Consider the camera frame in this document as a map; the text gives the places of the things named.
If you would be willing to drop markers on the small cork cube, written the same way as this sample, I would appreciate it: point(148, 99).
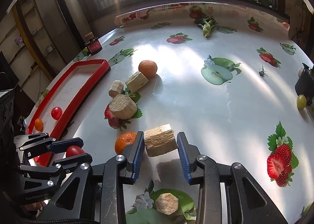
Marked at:
point(167, 203)

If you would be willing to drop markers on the dark red jar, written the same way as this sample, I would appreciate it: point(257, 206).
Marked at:
point(92, 43)

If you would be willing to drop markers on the large red tomato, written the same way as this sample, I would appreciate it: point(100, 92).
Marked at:
point(73, 151)

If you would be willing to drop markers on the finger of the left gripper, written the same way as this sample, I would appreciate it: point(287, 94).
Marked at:
point(71, 161)
point(62, 145)

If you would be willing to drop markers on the large round cork block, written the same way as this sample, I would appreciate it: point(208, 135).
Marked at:
point(123, 107)

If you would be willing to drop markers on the rectangular cork block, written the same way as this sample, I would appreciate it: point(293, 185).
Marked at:
point(136, 82)

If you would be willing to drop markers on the red white tray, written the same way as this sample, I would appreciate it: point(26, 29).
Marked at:
point(80, 90)

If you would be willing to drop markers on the green grape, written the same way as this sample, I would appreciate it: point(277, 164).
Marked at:
point(301, 102)

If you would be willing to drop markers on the small tangerine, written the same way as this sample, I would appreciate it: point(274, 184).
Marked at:
point(148, 68)

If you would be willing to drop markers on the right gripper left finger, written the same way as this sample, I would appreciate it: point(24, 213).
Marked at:
point(134, 157)

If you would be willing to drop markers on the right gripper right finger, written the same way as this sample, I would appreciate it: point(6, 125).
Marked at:
point(188, 154)

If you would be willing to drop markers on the pale cork chunk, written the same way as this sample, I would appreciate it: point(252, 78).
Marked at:
point(159, 140)

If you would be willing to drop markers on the small red tomato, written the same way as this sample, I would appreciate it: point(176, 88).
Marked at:
point(56, 113)

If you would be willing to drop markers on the white standing air conditioner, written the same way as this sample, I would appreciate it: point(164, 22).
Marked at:
point(75, 20)

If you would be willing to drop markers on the large orange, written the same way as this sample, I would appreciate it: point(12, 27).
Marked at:
point(39, 124)

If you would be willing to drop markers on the purple plush toy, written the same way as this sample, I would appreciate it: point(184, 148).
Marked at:
point(19, 42)

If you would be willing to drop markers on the small hexagonal cork block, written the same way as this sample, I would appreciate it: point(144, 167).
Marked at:
point(116, 88)

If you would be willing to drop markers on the fruit print tablecloth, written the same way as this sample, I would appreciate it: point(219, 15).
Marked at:
point(226, 78)

